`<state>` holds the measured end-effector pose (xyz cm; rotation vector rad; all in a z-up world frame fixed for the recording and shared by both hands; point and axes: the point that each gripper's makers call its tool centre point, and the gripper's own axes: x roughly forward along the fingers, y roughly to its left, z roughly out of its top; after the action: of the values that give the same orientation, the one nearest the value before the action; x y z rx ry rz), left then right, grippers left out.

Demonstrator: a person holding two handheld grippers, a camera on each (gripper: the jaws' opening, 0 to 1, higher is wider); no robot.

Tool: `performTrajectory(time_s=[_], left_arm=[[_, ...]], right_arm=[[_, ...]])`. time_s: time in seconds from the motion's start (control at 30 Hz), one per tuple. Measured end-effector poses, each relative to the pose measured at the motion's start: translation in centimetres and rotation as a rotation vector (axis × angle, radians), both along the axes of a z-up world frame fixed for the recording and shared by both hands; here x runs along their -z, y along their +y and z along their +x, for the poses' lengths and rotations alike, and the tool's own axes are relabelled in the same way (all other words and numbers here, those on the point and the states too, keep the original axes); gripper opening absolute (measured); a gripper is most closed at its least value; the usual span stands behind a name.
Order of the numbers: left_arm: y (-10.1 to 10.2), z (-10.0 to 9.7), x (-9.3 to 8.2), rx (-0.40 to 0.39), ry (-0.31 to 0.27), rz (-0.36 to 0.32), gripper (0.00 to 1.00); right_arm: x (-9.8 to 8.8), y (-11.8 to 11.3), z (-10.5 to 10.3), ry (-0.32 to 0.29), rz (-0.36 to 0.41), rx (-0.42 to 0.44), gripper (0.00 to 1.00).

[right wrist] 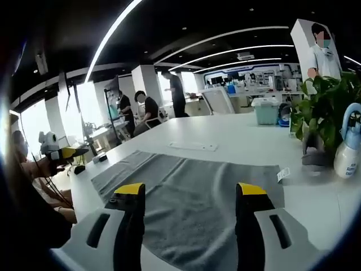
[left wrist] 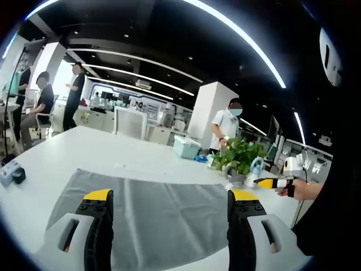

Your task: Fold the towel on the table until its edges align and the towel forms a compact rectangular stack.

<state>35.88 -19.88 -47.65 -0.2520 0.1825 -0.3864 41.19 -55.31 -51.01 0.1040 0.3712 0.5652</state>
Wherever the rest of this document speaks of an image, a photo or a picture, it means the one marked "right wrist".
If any green potted plant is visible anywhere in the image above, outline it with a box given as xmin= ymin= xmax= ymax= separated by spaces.
xmin=290 ymin=71 xmax=361 ymax=150

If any white table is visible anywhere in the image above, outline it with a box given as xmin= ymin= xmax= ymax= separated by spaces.
xmin=50 ymin=112 xmax=361 ymax=271

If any white office chair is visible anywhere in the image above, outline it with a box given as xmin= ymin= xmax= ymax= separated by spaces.
xmin=200 ymin=86 xmax=235 ymax=116

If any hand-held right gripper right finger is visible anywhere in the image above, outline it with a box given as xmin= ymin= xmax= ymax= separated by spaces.
xmin=235 ymin=182 xmax=322 ymax=271

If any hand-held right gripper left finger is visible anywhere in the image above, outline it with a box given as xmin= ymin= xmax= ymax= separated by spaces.
xmin=58 ymin=182 xmax=146 ymax=271

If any white towel label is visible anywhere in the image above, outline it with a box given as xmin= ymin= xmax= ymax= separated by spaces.
xmin=276 ymin=167 xmax=291 ymax=181

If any black metal rack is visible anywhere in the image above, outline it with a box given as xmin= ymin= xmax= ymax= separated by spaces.
xmin=103 ymin=75 xmax=122 ymax=147

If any grey plant pot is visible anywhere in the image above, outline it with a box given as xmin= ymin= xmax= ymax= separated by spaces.
xmin=301 ymin=132 xmax=336 ymax=173

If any mint green storage box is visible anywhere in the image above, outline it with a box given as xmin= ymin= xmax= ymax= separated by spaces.
xmin=250 ymin=98 xmax=280 ymax=125

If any person's left hand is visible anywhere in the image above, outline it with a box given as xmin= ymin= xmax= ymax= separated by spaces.
xmin=27 ymin=154 xmax=66 ymax=179

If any white flat plate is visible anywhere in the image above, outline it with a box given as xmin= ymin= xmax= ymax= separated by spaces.
xmin=169 ymin=141 xmax=218 ymax=152

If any blue white spray bottle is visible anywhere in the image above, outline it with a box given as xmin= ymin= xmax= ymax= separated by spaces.
xmin=333 ymin=102 xmax=361 ymax=179

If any grey towel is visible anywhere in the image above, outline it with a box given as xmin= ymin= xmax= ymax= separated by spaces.
xmin=90 ymin=150 xmax=285 ymax=271

